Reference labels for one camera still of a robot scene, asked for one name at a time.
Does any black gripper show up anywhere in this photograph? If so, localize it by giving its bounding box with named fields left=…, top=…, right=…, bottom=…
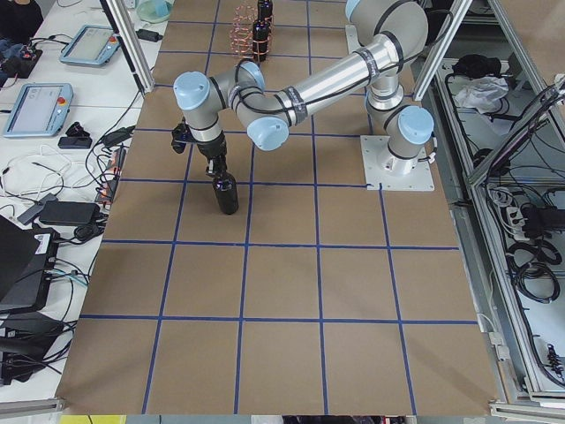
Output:
left=171, top=123, right=227, bottom=177

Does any dark wine bottle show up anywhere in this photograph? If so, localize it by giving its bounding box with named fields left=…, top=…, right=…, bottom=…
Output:
left=213, top=172, right=239, bottom=215

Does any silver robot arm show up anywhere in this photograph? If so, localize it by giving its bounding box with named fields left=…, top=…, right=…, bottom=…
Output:
left=173, top=1, right=428, bottom=161

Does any dark bottle in basket corner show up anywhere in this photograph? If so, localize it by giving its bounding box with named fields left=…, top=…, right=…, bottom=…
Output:
left=252, top=19, right=270, bottom=63

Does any black laptop power brick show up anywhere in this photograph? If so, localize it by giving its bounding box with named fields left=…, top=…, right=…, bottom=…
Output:
left=39, top=201, right=100, bottom=226

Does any green glass plate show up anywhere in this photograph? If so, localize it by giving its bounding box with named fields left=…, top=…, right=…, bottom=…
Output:
left=136, top=0, right=173, bottom=24

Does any blue teach pendant far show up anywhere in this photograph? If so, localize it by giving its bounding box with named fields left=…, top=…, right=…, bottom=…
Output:
left=59, top=25, right=120, bottom=67

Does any blue teach pendant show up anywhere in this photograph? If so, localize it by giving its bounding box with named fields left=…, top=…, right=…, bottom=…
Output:
left=59, top=25, right=120, bottom=67
left=3, top=83, right=74, bottom=139

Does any blue teach pendant near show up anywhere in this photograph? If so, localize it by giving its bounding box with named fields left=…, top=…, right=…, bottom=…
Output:
left=3, top=83, right=74, bottom=139

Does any copper wire wine basket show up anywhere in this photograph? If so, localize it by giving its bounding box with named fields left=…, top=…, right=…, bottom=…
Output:
left=230, top=1, right=273, bottom=64

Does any dark bottle under basket handle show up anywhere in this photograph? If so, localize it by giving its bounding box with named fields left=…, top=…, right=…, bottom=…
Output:
left=257, top=0, right=274, bottom=23

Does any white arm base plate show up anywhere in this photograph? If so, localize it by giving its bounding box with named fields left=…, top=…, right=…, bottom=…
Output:
left=360, top=135, right=435, bottom=192

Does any aluminium frame post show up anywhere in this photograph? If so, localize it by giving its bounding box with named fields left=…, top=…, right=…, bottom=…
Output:
left=100, top=0, right=155, bottom=95

